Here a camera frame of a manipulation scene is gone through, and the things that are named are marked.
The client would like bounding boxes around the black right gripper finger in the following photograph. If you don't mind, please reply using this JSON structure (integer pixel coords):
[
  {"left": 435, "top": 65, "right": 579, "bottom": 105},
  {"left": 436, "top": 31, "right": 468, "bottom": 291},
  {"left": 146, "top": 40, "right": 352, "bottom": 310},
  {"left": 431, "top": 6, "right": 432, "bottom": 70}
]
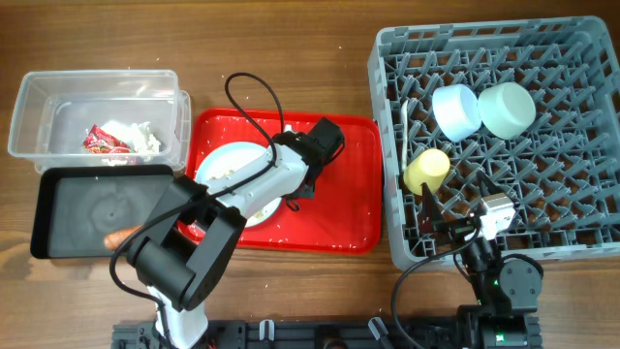
[
  {"left": 421, "top": 182, "right": 444, "bottom": 226},
  {"left": 477, "top": 172, "right": 506, "bottom": 197}
]

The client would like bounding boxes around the yellow plastic cup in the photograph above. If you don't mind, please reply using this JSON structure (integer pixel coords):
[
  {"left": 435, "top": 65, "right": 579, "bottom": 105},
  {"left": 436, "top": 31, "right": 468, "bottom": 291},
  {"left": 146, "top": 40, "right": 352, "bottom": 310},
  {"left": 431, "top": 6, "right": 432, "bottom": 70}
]
[{"left": 403, "top": 148, "right": 450, "bottom": 196}]

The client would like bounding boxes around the green bowl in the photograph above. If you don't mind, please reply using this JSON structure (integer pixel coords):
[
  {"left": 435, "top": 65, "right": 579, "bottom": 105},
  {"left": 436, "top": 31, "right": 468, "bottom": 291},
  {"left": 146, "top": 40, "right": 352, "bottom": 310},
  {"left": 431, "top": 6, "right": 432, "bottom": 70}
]
[{"left": 479, "top": 82, "right": 536, "bottom": 140}]

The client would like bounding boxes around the light blue bowl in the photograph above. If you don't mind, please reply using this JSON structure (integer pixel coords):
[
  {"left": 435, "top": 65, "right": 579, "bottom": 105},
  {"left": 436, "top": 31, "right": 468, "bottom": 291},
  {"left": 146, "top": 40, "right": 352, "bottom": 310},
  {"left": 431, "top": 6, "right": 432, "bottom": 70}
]
[{"left": 431, "top": 84, "right": 481, "bottom": 142}]

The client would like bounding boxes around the white plastic spoon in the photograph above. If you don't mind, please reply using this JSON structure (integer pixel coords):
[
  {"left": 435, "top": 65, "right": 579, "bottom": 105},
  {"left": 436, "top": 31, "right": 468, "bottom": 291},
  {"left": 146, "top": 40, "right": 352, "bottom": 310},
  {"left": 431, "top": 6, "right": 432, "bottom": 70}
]
[{"left": 399, "top": 100, "right": 409, "bottom": 173}]

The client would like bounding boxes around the white tissue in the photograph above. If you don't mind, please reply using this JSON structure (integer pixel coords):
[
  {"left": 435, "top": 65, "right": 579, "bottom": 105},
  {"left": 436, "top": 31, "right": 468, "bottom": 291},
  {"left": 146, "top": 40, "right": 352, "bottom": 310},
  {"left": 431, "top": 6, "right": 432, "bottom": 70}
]
[{"left": 101, "top": 120, "right": 162, "bottom": 166}]

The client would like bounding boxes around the orange carrot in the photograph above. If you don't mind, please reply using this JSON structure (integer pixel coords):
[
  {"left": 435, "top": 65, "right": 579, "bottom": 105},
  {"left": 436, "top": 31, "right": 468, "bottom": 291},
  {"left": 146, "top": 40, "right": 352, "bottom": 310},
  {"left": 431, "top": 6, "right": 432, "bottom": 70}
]
[{"left": 103, "top": 226, "right": 140, "bottom": 251}]

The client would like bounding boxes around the red snack wrapper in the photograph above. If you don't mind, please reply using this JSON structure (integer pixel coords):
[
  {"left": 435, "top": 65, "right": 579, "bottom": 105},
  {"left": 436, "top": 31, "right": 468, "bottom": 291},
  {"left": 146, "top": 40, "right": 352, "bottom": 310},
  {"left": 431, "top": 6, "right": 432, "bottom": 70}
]
[{"left": 82, "top": 125, "right": 131, "bottom": 154}]

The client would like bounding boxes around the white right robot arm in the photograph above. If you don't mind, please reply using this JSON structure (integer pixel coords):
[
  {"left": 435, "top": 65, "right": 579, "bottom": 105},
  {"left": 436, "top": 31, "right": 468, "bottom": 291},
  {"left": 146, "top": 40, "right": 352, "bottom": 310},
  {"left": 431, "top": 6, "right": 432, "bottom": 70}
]
[{"left": 418, "top": 173, "right": 543, "bottom": 348}]

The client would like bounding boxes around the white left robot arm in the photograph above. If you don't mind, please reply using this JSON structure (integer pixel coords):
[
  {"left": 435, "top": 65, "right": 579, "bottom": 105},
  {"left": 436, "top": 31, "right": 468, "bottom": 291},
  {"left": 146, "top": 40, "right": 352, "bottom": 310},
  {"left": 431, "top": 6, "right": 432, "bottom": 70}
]
[{"left": 116, "top": 118, "right": 344, "bottom": 348}]

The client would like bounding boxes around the grey dishwasher rack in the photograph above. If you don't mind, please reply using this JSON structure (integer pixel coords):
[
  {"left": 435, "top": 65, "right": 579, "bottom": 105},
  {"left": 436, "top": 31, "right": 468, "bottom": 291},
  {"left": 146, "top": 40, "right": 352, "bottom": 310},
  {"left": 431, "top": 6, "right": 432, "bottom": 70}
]
[{"left": 367, "top": 16, "right": 619, "bottom": 270}]

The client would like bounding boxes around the red plastic tray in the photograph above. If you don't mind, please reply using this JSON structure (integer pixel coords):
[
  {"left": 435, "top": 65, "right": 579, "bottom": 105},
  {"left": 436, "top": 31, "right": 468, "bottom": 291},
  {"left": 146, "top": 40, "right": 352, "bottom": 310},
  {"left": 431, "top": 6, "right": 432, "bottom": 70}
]
[{"left": 186, "top": 108, "right": 383, "bottom": 255}]

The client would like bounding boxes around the black plastic bin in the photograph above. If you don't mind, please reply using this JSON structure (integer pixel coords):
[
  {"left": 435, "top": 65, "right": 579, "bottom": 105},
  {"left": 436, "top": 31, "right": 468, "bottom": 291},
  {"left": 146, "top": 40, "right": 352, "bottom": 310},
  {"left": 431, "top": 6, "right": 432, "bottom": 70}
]
[{"left": 30, "top": 165, "right": 174, "bottom": 259}]

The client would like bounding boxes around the clear plastic bin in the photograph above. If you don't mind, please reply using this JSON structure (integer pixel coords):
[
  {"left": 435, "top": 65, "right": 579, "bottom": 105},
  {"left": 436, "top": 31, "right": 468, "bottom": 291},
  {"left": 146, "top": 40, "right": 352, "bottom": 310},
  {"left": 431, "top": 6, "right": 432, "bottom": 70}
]
[{"left": 8, "top": 70, "right": 192, "bottom": 173}]

